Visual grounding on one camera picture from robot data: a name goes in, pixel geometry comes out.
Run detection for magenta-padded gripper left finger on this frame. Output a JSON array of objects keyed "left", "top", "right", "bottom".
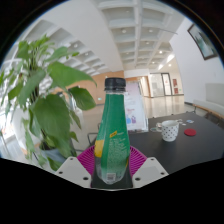
[{"left": 54, "top": 145, "right": 97, "bottom": 189}]

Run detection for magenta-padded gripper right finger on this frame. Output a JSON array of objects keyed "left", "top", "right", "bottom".
[{"left": 127, "top": 145, "right": 170, "bottom": 189}]

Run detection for green plastic drink bottle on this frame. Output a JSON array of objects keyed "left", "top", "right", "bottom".
[{"left": 94, "top": 77, "right": 131, "bottom": 185}]

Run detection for white black-dotted mug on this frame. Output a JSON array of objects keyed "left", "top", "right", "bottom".
[{"left": 156, "top": 119, "right": 180, "bottom": 143}]

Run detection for flat round red coaster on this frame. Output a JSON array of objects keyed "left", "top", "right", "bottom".
[{"left": 183, "top": 128, "right": 198, "bottom": 137}]

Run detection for potted green leafy plant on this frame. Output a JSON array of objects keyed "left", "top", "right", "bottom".
[{"left": 0, "top": 34, "right": 98, "bottom": 172}]

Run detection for clear acrylic sign holder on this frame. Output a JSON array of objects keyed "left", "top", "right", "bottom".
[{"left": 124, "top": 80, "right": 150, "bottom": 133}]

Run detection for white cushioned wooden bench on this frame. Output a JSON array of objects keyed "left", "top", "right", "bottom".
[{"left": 192, "top": 82, "right": 224, "bottom": 125}]

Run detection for recessed ceiling lights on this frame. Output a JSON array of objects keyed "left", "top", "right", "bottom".
[{"left": 71, "top": 28, "right": 176, "bottom": 69}]

